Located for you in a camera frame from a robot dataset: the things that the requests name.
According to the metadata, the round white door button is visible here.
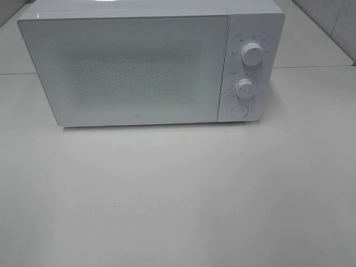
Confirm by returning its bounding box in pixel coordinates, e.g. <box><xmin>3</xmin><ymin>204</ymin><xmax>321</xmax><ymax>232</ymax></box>
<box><xmin>231</xmin><ymin>105</ymin><xmax>249</xmax><ymax>119</ymax></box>

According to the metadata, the white timer knob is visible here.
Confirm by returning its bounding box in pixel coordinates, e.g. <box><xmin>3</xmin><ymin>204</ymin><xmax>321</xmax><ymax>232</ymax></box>
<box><xmin>235</xmin><ymin>78</ymin><xmax>257</xmax><ymax>99</ymax></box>

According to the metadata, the upper white power knob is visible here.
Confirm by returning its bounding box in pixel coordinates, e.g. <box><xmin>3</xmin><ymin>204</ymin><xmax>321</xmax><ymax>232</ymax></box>
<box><xmin>241</xmin><ymin>42</ymin><xmax>264</xmax><ymax>67</ymax></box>

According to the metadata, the white microwave door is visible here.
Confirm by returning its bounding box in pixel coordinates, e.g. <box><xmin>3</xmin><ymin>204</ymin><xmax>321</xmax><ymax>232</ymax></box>
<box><xmin>18</xmin><ymin>16</ymin><xmax>229</xmax><ymax>126</ymax></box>

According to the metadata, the white microwave oven body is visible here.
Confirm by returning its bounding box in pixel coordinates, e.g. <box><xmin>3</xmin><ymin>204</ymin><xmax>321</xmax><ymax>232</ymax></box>
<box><xmin>17</xmin><ymin>1</ymin><xmax>285</xmax><ymax>123</ymax></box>

